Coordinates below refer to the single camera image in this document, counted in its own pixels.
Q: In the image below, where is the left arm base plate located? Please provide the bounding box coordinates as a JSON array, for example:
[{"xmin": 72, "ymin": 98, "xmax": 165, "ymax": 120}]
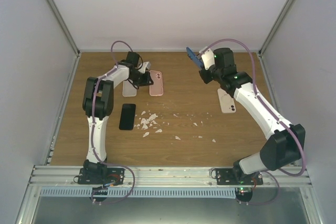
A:
[{"xmin": 74, "ymin": 160, "xmax": 125, "ymax": 186}]

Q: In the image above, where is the aluminium front rail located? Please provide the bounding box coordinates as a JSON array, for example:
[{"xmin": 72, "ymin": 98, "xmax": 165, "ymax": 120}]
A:
[{"xmin": 28, "ymin": 166, "xmax": 312, "ymax": 188}]

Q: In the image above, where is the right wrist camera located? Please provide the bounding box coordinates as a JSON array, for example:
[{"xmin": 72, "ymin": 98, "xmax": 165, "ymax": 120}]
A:
[{"xmin": 199, "ymin": 48, "xmax": 215, "ymax": 70}]

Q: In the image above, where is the black phone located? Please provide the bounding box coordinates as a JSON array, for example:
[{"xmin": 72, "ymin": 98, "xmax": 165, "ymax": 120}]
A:
[{"xmin": 119, "ymin": 103, "xmax": 136, "ymax": 131}]

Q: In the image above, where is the blue phone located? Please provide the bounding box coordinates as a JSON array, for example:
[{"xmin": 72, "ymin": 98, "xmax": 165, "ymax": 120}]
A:
[{"xmin": 186, "ymin": 47, "xmax": 204, "ymax": 69}]

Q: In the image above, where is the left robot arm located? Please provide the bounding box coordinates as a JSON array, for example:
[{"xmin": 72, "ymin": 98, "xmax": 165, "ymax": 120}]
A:
[{"xmin": 82, "ymin": 51, "xmax": 154, "ymax": 184}]

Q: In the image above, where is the slotted cable duct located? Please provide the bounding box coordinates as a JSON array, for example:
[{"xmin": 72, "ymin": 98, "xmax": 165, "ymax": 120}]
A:
[{"xmin": 40, "ymin": 187, "xmax": 236, "ymax": 199}]

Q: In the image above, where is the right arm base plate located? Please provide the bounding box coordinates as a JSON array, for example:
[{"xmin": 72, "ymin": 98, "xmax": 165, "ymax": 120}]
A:
[{"xmin": 209, "ymin": 168, "xmax": 264, "ymax": 186}]

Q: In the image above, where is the cream cased phone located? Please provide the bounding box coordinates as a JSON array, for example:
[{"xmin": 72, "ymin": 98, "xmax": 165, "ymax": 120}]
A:
[{"xmin": 217, "ymin": 88, "xmax": 236, "ymax": 114}]

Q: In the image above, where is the white debris pile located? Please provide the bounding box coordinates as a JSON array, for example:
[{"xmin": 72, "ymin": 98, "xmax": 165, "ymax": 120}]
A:
[{"xmin": 131, "ymin": 111, "xmax": 163, "ymax": 138}]

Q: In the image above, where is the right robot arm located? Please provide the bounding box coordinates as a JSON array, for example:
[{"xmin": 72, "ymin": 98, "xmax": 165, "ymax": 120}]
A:
[{"xmin": 197, "ymin": 48, "xmax": 306, "ymax": 185}]

